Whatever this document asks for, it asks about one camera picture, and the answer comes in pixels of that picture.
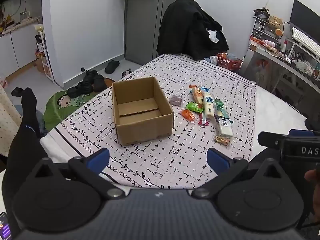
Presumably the grey drawer organizer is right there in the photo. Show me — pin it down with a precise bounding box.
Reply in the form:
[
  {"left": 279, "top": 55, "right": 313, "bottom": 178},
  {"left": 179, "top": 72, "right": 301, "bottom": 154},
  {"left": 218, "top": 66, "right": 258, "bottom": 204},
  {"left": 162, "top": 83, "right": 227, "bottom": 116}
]
[{"left": 251, "top": 17, "right": 280, "bottom": 45}]

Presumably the dark bundle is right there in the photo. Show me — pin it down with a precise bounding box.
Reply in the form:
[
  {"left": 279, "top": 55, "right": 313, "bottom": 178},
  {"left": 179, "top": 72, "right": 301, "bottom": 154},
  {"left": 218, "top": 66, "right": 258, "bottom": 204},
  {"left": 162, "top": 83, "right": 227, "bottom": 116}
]
[{"left": 253, "top": 6, "right": 270, "bottom": 18}]

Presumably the white cloth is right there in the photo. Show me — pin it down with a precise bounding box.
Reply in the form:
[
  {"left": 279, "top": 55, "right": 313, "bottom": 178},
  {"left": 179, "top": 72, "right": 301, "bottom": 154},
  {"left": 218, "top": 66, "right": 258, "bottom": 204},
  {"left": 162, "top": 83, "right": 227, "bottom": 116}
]
[{"left": 206, "top": 29, "right": 220, "bottom": 43}]

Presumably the black monitor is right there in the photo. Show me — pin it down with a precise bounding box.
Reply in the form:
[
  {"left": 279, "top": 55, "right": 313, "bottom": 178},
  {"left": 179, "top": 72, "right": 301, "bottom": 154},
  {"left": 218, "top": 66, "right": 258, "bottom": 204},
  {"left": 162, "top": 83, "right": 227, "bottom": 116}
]
[{"left": 289, "top": 0, "right": 320, "bottom": 47}]

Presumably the green cartoon floor mat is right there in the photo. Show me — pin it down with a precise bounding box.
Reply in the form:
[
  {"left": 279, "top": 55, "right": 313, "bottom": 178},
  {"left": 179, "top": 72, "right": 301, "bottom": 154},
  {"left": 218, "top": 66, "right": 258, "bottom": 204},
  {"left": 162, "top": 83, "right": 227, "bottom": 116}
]
[{"left": 44, "top": 79, "right": 115, "bottom": 132}]

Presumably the white keyboard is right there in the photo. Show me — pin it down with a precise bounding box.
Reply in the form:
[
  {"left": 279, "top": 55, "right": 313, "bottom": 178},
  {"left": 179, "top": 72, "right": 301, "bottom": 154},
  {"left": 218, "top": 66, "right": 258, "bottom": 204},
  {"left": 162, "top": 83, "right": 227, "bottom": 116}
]
[{"left": 291, "top": 27, "right": 320, "bottom": 55}]

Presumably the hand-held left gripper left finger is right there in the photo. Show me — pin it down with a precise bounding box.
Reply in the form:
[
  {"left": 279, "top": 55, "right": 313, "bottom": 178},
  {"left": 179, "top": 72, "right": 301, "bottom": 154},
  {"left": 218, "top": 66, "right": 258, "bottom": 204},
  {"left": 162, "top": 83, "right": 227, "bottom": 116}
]
[{"left": 32, "top": 148, "right": 125, "bottom": 200}]

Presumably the beige dotted cloth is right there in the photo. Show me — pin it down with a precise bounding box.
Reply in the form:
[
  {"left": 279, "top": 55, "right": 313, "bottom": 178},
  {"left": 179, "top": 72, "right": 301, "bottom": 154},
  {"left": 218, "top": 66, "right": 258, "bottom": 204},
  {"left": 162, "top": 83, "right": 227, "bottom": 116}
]
[{"left": 0, "top": 87, "right": 23, "bottom": 155}]

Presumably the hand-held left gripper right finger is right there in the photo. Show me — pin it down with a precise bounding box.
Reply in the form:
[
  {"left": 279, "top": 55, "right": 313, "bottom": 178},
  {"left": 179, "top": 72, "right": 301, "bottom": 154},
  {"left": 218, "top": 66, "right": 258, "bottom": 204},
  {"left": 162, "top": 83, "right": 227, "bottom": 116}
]
[{"left": 192, "top": 148, "right": 284, "bottom": 199}]

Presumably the white shelf rack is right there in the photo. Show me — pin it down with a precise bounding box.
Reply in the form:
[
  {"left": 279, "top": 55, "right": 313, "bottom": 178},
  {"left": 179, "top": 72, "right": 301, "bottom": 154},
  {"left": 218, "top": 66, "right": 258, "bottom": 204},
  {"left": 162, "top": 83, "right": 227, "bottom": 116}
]
[{"left": 35, "top": 24, "right": 55, "bottom": 83}]

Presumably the brown cardboard box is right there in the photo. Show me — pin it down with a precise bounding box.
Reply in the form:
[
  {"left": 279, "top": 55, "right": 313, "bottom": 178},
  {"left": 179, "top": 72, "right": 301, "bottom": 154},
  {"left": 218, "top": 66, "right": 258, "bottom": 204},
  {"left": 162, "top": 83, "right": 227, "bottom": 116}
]
[{"left": 111, "top": 76, "right": 175, "bottom": 146}]

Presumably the long cream snack packet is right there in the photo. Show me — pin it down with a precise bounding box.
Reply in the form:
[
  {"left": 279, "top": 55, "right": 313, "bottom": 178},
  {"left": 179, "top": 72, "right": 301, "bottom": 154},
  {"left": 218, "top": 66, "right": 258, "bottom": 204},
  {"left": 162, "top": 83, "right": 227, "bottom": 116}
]
[{"left": 203, "top": 92, "right": 217, "bottom": 119}]

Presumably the orange jelly packet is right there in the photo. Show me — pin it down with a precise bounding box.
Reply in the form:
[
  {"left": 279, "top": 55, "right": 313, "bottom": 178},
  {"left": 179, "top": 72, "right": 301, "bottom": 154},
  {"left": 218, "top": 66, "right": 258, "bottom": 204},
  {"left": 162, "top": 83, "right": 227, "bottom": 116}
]
[{"left": 180, "top": 109, "right": 197, "bottom": 124}]

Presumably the person's right hand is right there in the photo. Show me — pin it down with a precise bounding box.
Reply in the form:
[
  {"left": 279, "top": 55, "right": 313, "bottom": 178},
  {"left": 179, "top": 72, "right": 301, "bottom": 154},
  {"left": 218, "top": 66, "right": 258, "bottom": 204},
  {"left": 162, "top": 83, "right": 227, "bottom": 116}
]
[{"left": 304, "top": 168, "right": 320, "bottom": 184}]

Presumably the bright green snack packet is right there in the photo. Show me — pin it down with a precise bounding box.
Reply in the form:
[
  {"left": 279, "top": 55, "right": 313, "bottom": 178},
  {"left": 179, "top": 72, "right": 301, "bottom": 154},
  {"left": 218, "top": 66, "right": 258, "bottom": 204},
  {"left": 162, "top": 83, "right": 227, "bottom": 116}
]
[{"left": 186, "top": 101, "right": 204, "bottom": 113}]

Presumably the teal green snack packet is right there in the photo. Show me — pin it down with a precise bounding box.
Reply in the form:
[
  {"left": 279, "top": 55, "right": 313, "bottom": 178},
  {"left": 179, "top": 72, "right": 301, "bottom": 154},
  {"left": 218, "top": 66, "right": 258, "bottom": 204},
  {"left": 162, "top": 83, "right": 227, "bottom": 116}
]
[{"left": 214, "top": 99, "right": 230, "bottom": 119}]

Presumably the red stick snack packet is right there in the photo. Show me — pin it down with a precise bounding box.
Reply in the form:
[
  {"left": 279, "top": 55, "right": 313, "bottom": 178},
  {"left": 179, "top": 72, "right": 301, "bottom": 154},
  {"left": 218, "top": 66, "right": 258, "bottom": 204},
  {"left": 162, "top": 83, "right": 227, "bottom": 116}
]
[{"left": 198, "top": 112, "right": 209, "bottom": 127}]

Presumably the white bed sheet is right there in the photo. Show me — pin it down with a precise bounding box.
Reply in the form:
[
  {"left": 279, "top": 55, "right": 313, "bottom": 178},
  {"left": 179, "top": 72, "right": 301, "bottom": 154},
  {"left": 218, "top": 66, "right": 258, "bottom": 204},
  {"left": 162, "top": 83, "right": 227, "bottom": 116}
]
[{"left": 246, "top": 79, "right": 308, "bottom": 163}]

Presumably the black coat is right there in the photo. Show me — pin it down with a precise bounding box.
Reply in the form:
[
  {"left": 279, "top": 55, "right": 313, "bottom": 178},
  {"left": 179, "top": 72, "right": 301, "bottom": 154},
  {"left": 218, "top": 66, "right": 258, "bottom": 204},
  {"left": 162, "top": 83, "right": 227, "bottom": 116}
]
[{"left": 156, "top": 0, "right": 229, "bottom": 60}]

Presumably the wicker basket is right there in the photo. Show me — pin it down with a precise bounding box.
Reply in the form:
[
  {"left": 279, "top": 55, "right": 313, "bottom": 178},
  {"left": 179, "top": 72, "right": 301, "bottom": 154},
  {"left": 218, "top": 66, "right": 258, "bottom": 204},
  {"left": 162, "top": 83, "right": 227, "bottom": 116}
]
[{"left": 268, "top": 16, "right": 283, "bottom": 29}]

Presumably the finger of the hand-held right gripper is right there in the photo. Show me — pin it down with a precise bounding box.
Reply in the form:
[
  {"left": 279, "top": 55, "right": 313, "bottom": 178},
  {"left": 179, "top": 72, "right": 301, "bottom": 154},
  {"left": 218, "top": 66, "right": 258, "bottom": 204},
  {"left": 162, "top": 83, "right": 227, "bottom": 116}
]
[{"left": 257, "top": 131, "right": 285, "bottom": 148}]

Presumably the person's black-clad leg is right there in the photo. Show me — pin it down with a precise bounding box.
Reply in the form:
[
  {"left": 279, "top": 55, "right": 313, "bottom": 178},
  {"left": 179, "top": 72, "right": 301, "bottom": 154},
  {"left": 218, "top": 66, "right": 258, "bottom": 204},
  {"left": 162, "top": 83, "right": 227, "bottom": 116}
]
[{"left": 0, "top": 87, "right": 48, "bottom": 230}]

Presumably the golden brown snack packet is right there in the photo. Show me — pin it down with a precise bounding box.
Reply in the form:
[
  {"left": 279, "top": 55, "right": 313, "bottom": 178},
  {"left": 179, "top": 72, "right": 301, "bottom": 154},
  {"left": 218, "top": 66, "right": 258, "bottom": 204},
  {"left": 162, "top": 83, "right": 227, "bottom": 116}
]
[{"left": 214, "top": 134, "right": 232, "bottom": 146}]

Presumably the black slipper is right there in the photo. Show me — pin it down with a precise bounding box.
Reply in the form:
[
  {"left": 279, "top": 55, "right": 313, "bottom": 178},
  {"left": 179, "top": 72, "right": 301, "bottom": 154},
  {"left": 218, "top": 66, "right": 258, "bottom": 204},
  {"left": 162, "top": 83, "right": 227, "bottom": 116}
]
[{"left": 104, "top": 60, "right": 120, "bottom": 74}]

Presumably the grey door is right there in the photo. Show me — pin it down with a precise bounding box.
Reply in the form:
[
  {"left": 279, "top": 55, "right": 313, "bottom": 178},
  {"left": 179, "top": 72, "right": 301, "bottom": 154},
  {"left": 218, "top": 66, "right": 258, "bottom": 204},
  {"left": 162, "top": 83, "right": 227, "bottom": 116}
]
[{"left": 124, "top": 0, "right": 193, "bottom": 65}]

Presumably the red plastic basket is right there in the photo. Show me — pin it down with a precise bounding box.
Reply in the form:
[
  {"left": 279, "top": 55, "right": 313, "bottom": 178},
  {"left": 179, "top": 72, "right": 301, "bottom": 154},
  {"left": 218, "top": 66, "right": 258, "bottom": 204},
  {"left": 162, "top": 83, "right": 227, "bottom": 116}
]
[{"left": 216, "top": 53, "right": 243, "bottom": 72}]

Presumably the grey desk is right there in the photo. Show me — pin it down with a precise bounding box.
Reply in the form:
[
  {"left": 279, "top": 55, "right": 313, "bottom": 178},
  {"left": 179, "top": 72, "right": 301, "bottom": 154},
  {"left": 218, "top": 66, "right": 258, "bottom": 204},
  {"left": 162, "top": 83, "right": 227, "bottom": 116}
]
[{"left": 246, "top": 39, "right": 320, "bottom": 120}]

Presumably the smartphone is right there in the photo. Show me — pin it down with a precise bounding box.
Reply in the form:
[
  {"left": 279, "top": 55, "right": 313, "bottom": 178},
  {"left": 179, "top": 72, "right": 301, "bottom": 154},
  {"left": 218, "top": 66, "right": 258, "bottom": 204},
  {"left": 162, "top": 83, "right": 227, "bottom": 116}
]
[{"left": 0, "top": 212, "right": 12, "bottom": 240}]

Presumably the black chunky shoe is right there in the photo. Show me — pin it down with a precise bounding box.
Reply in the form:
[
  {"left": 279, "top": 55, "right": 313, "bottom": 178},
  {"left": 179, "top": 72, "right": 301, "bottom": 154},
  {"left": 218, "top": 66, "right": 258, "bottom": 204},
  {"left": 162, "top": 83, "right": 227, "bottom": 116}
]
[
  {"left": 82, "top": 70, "right": 99, "bottom": 85},
  {"left": 93, "top": 75, "right": 108, "bottom": 92},
  {"left": 67, "top": 82, "right": 94, "bottom": 98}
]

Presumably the printed blanket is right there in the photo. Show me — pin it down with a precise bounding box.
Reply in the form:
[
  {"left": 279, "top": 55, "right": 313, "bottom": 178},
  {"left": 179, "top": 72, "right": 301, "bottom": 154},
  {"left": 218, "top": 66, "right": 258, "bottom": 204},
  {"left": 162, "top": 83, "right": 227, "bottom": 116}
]
[{"left": 40, "top": 54, "right": 258, "bottom": 189}]

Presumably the white packet with blue label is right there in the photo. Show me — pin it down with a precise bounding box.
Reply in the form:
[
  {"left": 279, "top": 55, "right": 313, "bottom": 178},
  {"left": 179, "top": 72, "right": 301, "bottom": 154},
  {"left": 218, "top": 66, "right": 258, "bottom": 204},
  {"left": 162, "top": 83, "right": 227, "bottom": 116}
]
[{"left": 214, "top": 115, "right": 234, "bottom": 138}]

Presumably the kitchen counter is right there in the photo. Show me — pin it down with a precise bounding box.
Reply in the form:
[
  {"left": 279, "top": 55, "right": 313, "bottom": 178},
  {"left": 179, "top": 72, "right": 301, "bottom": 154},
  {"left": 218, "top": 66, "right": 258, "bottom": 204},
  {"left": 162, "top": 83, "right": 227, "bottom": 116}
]
[{"left": 0, "top": 16, "right": 42, "bottom": 37}]

